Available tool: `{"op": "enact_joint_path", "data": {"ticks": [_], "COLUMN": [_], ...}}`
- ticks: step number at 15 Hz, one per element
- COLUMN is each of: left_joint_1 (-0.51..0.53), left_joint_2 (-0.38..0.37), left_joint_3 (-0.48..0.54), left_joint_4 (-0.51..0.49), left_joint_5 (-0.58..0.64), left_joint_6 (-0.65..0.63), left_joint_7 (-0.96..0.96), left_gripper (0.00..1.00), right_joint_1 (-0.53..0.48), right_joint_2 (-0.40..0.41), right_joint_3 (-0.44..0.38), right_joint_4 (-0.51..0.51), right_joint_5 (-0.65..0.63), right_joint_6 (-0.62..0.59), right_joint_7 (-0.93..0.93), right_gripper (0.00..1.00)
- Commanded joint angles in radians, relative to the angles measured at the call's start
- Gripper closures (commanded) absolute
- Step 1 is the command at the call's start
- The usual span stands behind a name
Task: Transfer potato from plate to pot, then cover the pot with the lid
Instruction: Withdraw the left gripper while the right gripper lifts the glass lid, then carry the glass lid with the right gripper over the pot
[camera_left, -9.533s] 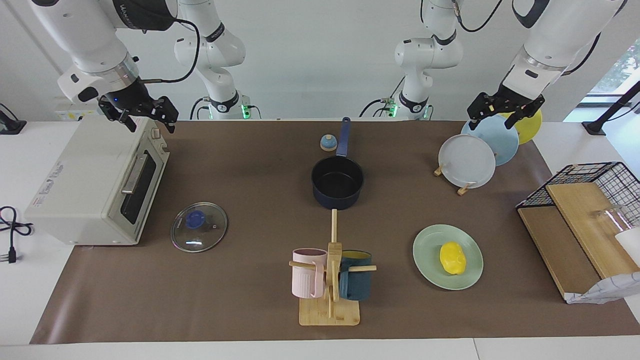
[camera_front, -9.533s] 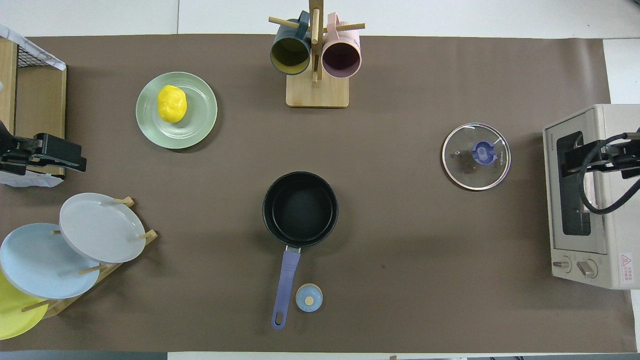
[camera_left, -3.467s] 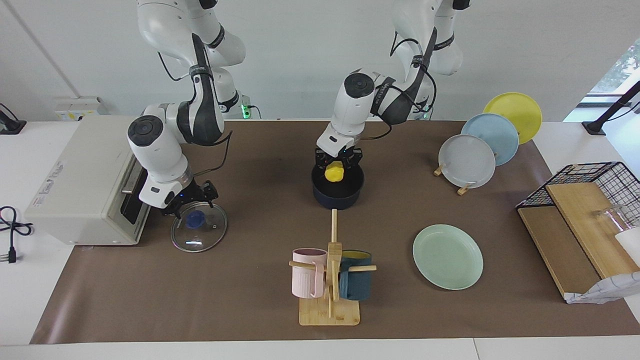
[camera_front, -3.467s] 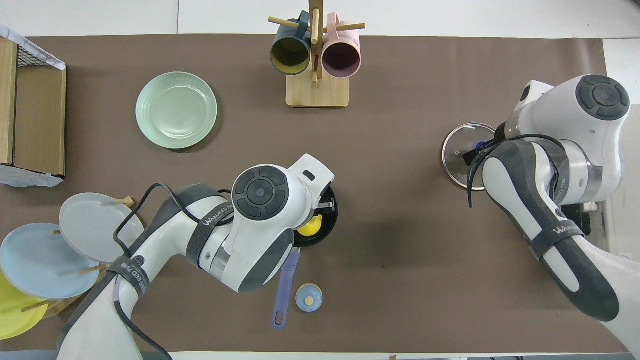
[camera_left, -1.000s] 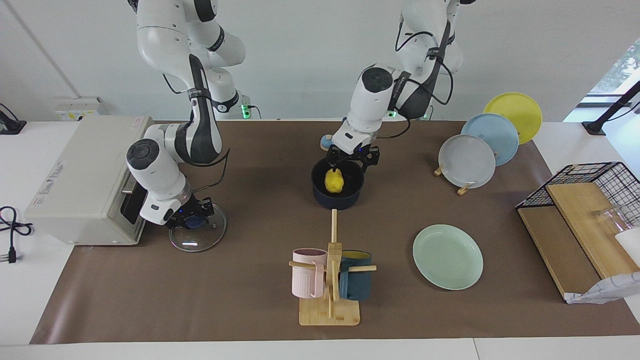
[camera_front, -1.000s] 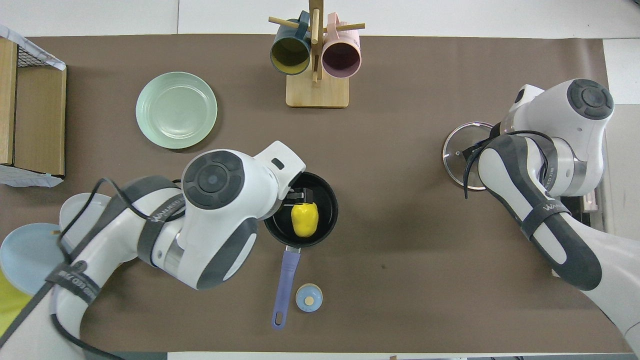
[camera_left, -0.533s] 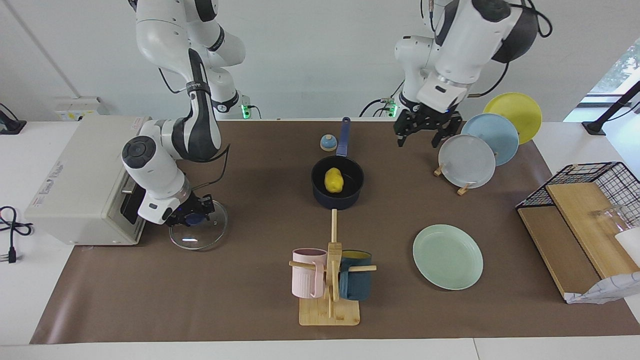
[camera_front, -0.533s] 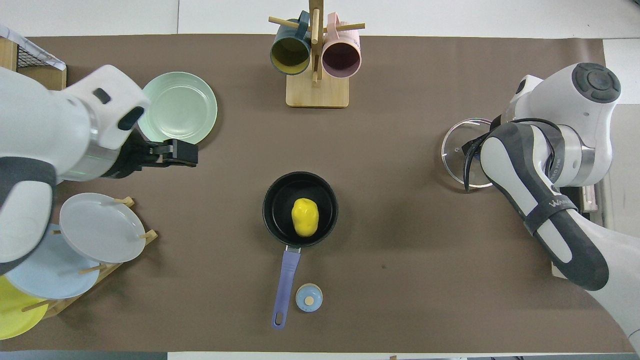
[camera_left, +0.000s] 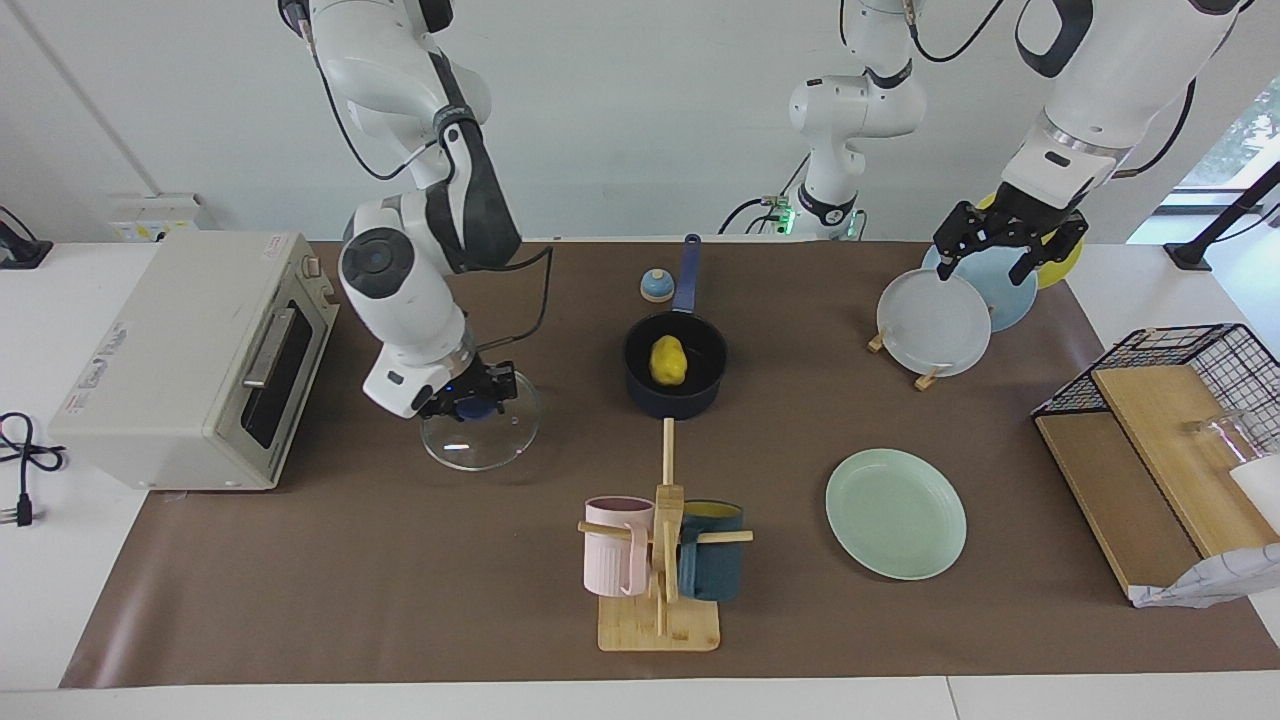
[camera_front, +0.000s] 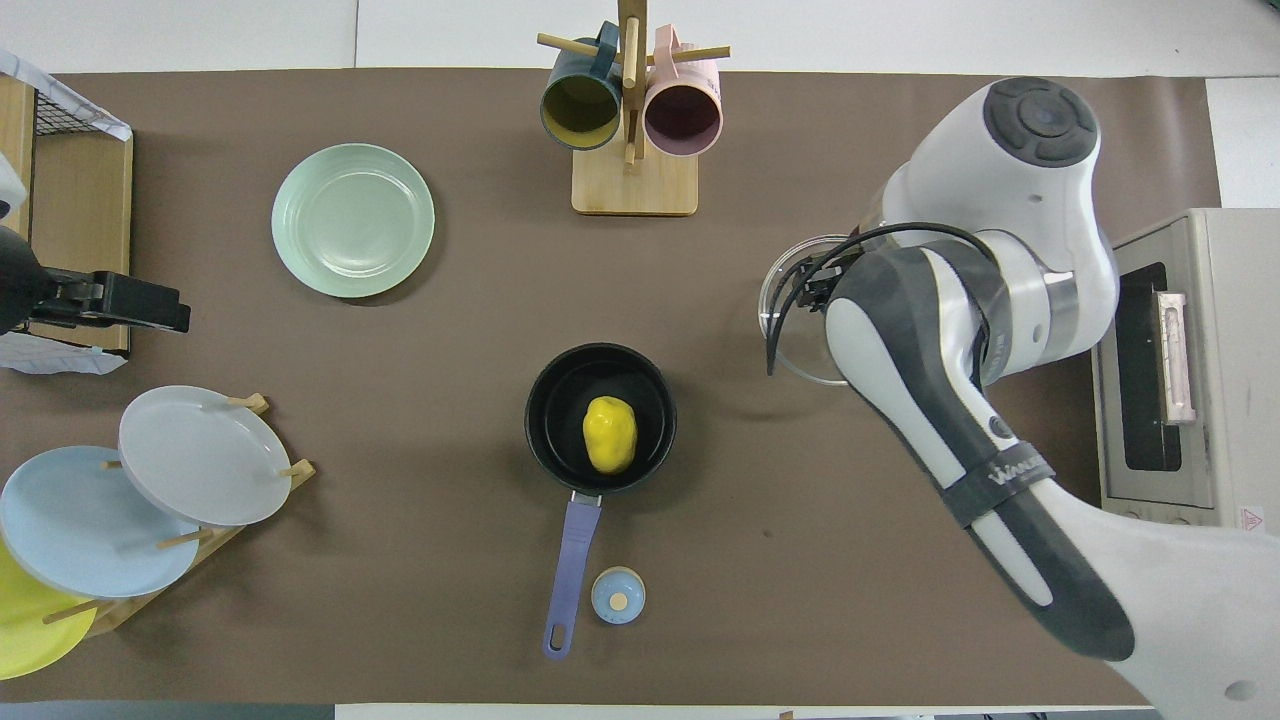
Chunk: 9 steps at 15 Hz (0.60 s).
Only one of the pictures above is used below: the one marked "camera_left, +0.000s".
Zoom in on clear glass cup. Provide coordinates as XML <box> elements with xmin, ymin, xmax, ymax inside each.
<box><xmin>1185</xmin><ymin>410</ymin><xmax>1256</xmax><ymax>466</ymax></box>

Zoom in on black power cord with plug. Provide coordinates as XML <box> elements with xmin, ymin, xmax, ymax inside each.
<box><xmin>0</xmin><ymin>412</ymin><xmax>67</xmax><ymax>528</ymax></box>

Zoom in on light blue plate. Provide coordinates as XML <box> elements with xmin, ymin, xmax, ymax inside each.
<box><xmin>922</xmin><ymin>243</ymin><xmax>1039</xmax><ymax>333</ymax></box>

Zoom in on glass lid blue knob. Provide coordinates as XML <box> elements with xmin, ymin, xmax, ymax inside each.
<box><xmin>420</xmin><ymin>370</ymin><xmax>542</xmax><ymax>472</ymax></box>

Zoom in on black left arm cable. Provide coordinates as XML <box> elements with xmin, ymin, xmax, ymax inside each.
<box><xmin>900</xmin><ymin>0</ymin><xmax>1201</xmax><ymax>181</ymax></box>

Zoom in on wooden shelf with wire sides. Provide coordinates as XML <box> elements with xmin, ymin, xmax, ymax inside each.
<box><xmin>1033</xmin><ymin>323</ymin><xmax>1280</xmax><ymax>601</ymax></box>

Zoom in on black pot purple handle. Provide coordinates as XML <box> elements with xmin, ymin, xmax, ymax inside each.
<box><xmin>622</xmin><ymin>234</ymin><xmax>730</xmax><ymax>420</ymax></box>

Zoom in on brown table mat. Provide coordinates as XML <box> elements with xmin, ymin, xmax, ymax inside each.
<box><xmin>60</xmin><ymin>240</ymin><xmax>1280</xmax><ymax>689</ymax></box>

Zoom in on yellow potato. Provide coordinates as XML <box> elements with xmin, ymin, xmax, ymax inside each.
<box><xmin>649</xmin><ymin>335</ymin><xmax>688</xmax><ymax>389</ymax></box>

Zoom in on grey plate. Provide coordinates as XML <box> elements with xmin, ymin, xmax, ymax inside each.
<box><xmin>877</xmin><ymin>268</ymin><xmax>993</xmax><ymax>378</ymax></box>

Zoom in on black base cable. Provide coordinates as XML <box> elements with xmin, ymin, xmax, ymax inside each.
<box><xmin>720</xmin><ymin>150</ymin><xmax>801</xmax><ymax>239</ymax></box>

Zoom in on yellow plate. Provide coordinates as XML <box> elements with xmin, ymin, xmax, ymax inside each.
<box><xmin>975</xmin><ymin>192</ymin><xmax>1084</xmax><ymax>291</ymax></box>

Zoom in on wooden mug tree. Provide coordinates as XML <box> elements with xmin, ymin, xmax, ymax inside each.
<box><xmin>577</xmin><ymin>418</ymin><xmax>754</xmax><ymax>653</ymax></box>

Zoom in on pink ribbed mug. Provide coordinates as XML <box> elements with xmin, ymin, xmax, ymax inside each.
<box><xmin>584</xmin><ymin>496</ymin><xmax>657</xmax><ymax>599</ymax></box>

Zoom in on beige toaster oven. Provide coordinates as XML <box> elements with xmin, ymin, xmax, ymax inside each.
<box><xmin>48</xmin><ymin>232</ymin><xmax>341</xmax><ymax>491</ymax></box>

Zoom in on black angled stand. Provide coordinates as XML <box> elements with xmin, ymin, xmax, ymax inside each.
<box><xmin>1165</xmin><ymin>160</ymin><xmax>1280</xmax><ymax>273</ymax></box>

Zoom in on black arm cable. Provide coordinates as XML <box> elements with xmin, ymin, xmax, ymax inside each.
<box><xmin>900</xmin><ymin>0</ymin><xmax>1201</xmax><ymax>181</ymax></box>
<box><xmin>283</xmin><ymin>0</ymin><xmax>553</xmax><ymax>353</ymax></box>

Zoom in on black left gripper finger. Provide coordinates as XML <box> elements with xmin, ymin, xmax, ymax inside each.
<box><xmin>1010</xmin><ymin>215</ymin><xmax>1088</xmax><ymax>286</ymax></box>
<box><xmin>935</xmin><ymin>202</ymin><xmax>991</xmax><ymax>276</ymax></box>

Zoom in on pale green plate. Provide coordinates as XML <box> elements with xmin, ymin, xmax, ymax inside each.
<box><xmin>826</xmin><ymin>448</ymin><xmax>969</xmax><ymax>581</ymax></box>

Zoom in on white wall socket box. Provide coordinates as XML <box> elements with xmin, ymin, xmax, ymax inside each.
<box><xmin>108</xmin><ymin>193</ymin><xmax>216</xmax><ymax>243</ymax></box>

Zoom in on wooden plate rack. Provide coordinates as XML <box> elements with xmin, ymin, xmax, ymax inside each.
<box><xmin>868</xmin><ymin>330</ymin><xmax>946</xmax><ymax>391</ymax></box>

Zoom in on dark teal mug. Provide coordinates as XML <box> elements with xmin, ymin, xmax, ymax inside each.
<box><xmin>677</xmin><ymin>500</ymin><xmax>746</xmax><ymax>602</ymax></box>

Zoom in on black clamp mount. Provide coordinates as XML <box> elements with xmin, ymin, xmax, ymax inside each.
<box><xmin>0</xmin><ymin>205</ymin><xmax>53</xmax><ymax>271</ymax></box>

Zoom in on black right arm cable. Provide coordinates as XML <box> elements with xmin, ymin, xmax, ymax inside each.
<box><xmin>283</xmin><ymin>0</ymin><xmax>553</xmax><ymax>353</ymax></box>

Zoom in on white crumpled paper sheet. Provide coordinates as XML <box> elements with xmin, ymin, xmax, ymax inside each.
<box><xmin>1130</xmin><ymin>545</ymin><xmax>1280</xmax><ymax>609</ymax></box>

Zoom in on white container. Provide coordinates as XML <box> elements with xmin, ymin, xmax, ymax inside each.
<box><xmin>1230</xmin><ymin>455</ymin><xmax>1280</xmax><ymax>531</ymax></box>

